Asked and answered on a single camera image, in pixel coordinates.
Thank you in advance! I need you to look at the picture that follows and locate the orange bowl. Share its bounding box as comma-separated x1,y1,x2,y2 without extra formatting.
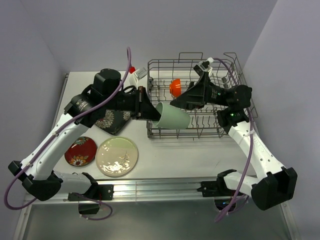
169,78,182,98

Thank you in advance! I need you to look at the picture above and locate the cream green round plate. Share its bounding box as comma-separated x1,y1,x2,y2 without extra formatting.
95,136,139,178

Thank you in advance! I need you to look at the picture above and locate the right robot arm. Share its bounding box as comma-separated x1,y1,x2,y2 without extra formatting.
170,72,298,211

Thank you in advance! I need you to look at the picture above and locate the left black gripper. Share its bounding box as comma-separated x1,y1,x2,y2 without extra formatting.
103,85,163,121

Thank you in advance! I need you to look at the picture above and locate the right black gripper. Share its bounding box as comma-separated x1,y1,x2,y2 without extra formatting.
169,71,230,111

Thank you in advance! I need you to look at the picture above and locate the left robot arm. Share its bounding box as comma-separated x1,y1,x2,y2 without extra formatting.
8,68,161,201

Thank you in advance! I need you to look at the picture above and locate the green cup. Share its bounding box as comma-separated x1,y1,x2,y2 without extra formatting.
152,102,191,130

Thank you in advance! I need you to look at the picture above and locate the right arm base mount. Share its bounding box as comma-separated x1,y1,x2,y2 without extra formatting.
196,180,236,211

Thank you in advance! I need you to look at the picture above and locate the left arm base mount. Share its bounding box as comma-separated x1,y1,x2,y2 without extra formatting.
67,184,114,221

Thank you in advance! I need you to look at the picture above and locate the grey wire dish rack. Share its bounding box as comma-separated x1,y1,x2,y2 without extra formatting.
146,52,247,140

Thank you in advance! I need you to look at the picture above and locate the black square floral plate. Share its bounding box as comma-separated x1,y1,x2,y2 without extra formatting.
95,110,131,136

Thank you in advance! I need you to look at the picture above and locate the red floral small plate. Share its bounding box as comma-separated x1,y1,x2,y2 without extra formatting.
64,136,97,168

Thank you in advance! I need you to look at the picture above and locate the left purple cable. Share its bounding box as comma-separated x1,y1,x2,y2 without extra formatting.
4,46,133,221

